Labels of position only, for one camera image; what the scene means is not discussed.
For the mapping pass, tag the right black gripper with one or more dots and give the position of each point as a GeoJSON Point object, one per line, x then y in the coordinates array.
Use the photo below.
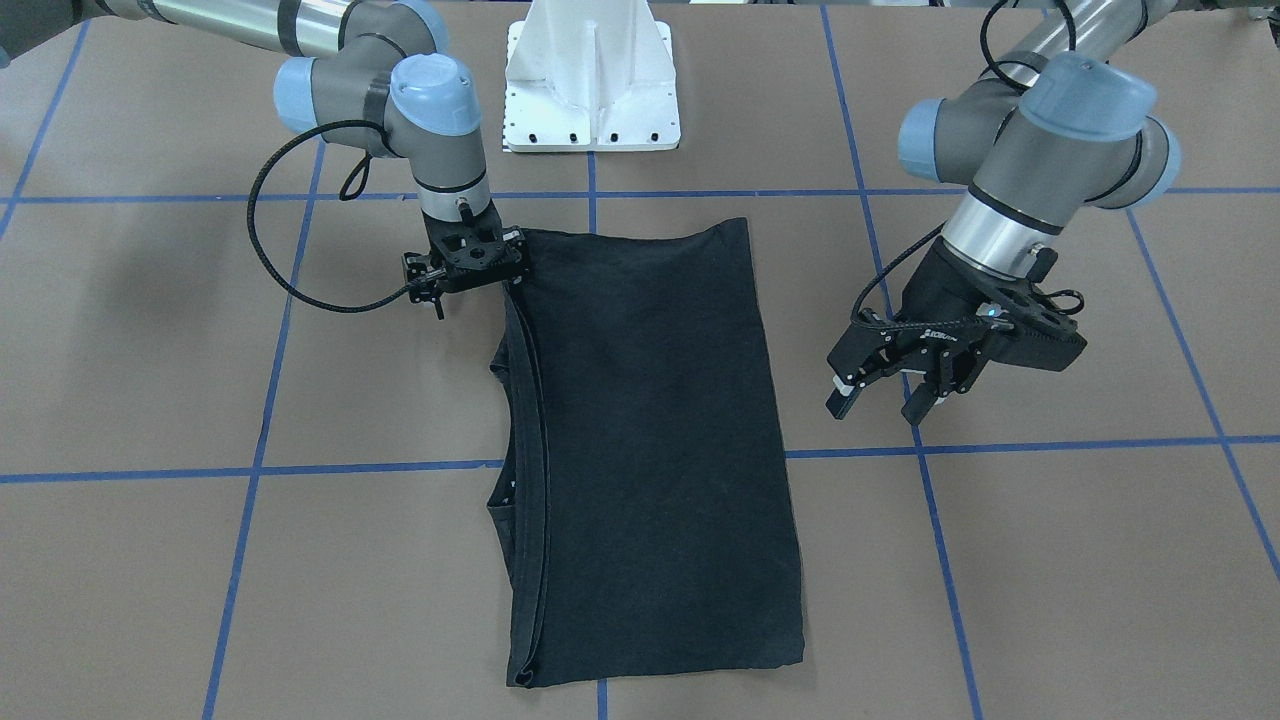
{"type": "Point", "coordinates": [419, 272]}

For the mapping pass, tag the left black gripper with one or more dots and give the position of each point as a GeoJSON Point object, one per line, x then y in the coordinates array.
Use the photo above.
{"type": "Point", "coordinates": [938, 290]}

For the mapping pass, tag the black graphic t-shirt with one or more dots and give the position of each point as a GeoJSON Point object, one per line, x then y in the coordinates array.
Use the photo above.
{"type": "Point", "coordinates": [643, 509]}

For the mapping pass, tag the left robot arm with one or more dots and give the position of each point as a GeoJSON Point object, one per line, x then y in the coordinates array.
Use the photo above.
{"type": "Point", "coordinates": [1049, 128]}

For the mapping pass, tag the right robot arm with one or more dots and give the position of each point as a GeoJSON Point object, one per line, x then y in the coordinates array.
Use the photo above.
{"type": "Point", "coordinates": [378, 77]}

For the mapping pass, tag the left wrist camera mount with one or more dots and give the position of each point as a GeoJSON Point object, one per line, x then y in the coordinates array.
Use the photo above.
{"type": "Point", "coordinates": [1030, 327]}

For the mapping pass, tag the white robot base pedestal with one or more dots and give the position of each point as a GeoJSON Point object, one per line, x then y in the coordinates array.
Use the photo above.
{"type": "Point", "coordinates": [590, 76]}

